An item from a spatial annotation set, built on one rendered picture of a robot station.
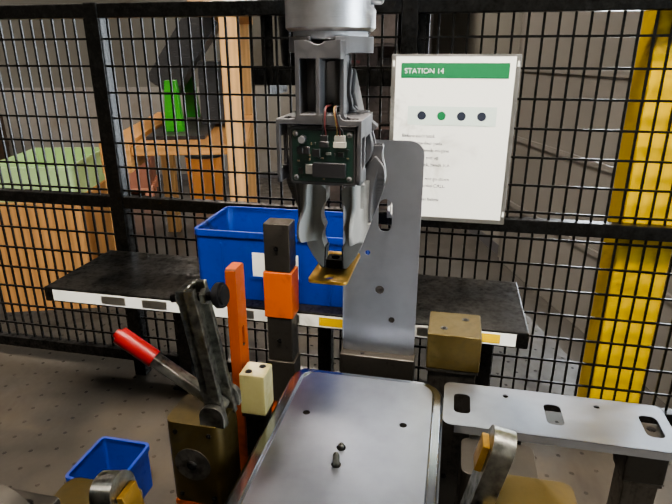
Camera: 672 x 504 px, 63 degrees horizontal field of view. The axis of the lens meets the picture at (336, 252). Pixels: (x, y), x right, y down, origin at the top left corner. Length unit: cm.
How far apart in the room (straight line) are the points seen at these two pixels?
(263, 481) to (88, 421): 74
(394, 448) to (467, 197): 54
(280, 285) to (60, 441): 63
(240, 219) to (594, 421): 73
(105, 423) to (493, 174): 96
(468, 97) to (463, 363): 48
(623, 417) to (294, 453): 44
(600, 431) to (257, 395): 44
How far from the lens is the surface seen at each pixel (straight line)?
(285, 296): 91
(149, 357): 68
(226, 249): 100
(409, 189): 80
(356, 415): 76
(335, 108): 44
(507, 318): 98
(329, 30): 46
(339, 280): 51
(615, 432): 82
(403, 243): 82
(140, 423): 131
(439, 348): 85
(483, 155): 107
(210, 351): 64
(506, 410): 80
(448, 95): 105
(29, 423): 141
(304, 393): 80
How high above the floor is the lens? 145
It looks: 20 degrees down
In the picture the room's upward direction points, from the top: straight up
